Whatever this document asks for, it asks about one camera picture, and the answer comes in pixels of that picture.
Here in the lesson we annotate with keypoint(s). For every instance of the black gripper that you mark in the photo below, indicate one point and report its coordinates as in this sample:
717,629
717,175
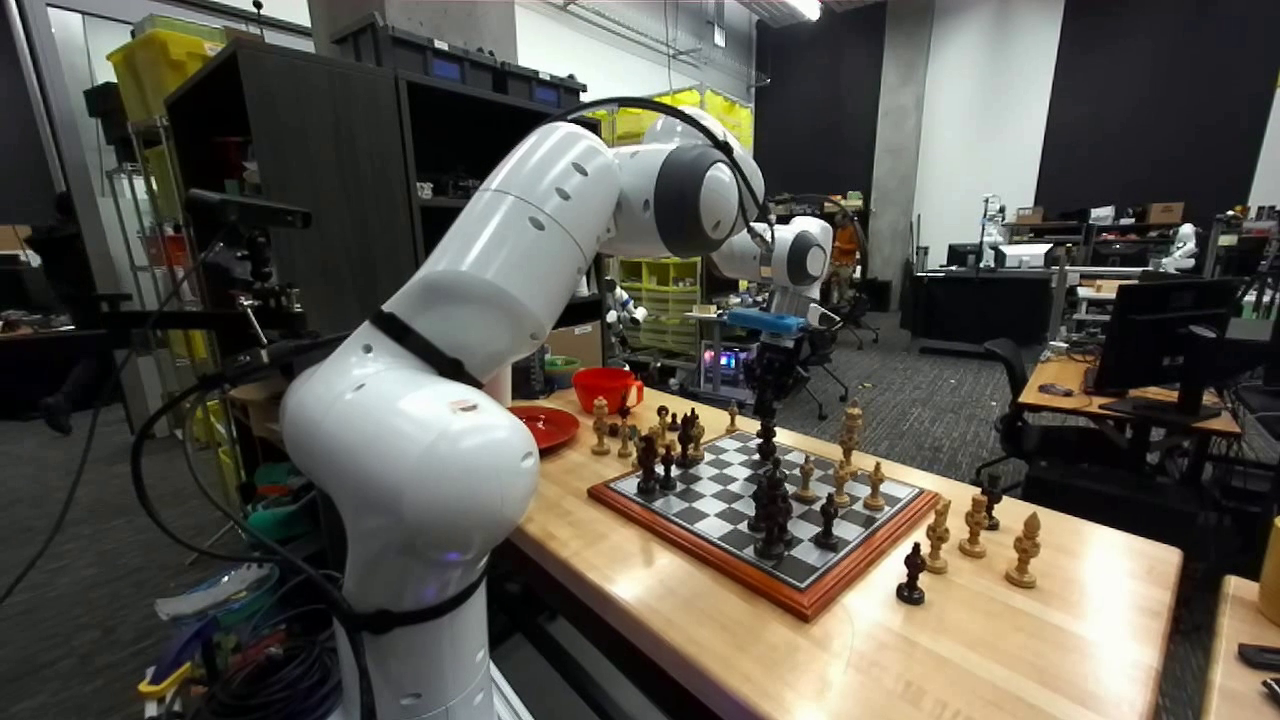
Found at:
768,377

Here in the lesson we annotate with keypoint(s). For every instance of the black chess piece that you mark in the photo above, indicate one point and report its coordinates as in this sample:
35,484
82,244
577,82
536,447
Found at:
775,508
825,538

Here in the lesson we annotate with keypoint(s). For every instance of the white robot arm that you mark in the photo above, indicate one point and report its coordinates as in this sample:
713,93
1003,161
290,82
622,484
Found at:
399,420

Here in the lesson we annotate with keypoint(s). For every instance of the tall light wooden chess piece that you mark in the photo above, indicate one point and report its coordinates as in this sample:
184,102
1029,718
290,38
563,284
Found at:
849,440

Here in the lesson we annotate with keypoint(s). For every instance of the wooden framed chess board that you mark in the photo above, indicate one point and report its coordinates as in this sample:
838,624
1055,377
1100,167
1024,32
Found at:
795,534

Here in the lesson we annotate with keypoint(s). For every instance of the black chess piece off board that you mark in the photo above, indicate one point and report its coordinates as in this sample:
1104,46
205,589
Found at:
913,569

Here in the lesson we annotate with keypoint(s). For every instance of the red cup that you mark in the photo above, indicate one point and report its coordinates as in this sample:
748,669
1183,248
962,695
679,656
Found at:
614,385

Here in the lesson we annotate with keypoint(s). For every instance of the red plate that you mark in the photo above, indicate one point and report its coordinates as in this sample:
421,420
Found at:
549,424

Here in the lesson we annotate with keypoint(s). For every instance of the black office chair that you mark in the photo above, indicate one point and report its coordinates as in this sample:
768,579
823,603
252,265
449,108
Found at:
1088,470

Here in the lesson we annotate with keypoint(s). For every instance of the black computer monitor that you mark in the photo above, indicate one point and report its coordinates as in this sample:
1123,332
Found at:
1161,332

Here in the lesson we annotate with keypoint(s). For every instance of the dark shelving unit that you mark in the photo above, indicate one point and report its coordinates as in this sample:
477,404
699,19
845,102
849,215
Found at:
340,176

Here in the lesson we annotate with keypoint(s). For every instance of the yellow storage bin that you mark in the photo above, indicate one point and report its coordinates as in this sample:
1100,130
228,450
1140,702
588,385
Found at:
156,61

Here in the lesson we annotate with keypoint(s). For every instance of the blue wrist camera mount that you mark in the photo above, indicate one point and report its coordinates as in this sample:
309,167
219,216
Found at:
775,327

